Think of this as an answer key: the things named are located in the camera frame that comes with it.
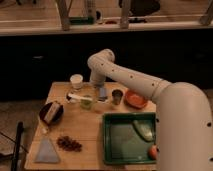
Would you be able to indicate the orange bowl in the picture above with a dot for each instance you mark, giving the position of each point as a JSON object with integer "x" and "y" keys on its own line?
{"x": 134, "y": 100}

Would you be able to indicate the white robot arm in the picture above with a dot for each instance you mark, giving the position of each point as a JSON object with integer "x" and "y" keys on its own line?
{"x": 184, "y": 121}

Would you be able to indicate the green plastic tray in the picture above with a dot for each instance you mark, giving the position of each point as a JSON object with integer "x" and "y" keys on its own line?
{"x": 122, "y": 143}

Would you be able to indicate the white handled dish brush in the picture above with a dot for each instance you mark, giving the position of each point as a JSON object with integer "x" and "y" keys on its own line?
{"x": 70, "y": 96}

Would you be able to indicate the blue triangular cloth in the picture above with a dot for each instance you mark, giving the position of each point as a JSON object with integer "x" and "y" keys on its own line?
{"x": 46, "y": 152}

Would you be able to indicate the green plastic cup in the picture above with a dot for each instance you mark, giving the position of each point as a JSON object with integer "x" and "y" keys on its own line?
{"x": 86, "y": 102}

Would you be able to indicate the slice of cake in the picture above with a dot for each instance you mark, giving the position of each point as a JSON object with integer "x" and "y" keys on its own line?
{"x": 52, "y": 112}

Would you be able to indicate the black stand pole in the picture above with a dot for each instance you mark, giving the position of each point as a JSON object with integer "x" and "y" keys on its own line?
{"x": 16, "y": 149}

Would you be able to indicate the red tomato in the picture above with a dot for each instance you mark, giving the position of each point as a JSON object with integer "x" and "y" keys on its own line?
{"x": 152, "y": 152}

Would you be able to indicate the small metal cup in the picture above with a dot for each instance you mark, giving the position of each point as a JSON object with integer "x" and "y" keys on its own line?
{"x": 117, "y": 95}

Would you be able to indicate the white paper cup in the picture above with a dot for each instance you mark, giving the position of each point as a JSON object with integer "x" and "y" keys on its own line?
{"x": 76, "y": 81}

